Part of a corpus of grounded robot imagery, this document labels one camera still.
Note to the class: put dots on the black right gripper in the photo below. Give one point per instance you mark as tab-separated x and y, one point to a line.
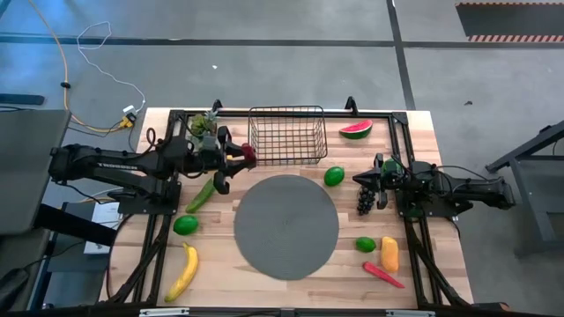
383	187

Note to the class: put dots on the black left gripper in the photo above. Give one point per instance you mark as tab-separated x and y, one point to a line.
222	160

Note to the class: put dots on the dark red toy vegetable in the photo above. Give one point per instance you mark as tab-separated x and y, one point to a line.
249	152

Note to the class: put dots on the dark toy grape bunch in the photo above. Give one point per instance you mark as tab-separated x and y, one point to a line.
365	202

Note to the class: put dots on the toy watermelon slice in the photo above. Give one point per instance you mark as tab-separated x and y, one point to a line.
357	130

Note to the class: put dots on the green toy cucumber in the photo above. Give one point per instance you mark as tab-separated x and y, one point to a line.
200	196

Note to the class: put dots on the small green toy lime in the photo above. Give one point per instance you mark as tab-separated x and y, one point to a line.
365	244

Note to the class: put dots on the red toy chili pepper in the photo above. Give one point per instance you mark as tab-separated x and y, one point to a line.
381	274

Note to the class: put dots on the yellow toy banana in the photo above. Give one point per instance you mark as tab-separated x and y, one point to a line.
187	270

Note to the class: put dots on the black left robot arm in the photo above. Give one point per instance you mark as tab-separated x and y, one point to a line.
110	165

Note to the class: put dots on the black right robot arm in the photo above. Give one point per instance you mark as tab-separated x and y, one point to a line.
476	187

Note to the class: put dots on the small green succulent plant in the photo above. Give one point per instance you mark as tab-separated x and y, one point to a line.
202	124

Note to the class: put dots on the round grey woven placemat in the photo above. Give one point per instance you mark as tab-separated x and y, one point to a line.
286	226

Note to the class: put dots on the yellow power plug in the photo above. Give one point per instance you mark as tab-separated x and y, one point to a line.
127	121

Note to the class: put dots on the white power adapter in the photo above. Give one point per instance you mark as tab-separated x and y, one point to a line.
129	108

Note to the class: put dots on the white box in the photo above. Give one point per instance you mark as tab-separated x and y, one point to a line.
106	215

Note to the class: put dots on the black metal side table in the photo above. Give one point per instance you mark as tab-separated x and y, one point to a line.
535	204

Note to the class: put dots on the black diagonal beam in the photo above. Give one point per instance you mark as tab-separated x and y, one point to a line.
75	224

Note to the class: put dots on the grey desk panel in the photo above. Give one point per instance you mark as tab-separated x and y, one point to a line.
31	171

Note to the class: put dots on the black hazard striped mat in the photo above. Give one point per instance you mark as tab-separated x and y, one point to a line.
511	19

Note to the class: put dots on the black flat bar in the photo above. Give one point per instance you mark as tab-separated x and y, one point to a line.
22	99

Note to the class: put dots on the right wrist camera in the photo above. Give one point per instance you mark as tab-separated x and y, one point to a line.
393	179

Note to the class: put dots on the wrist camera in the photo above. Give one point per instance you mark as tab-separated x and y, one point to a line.
210	143
393	179

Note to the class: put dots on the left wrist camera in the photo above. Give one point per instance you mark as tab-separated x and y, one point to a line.
210	143

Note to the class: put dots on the black aluminium table frame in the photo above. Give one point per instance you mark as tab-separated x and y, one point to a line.
233	113

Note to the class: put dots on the silver metal bracket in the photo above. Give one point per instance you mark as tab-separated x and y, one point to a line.
410	313
164	312

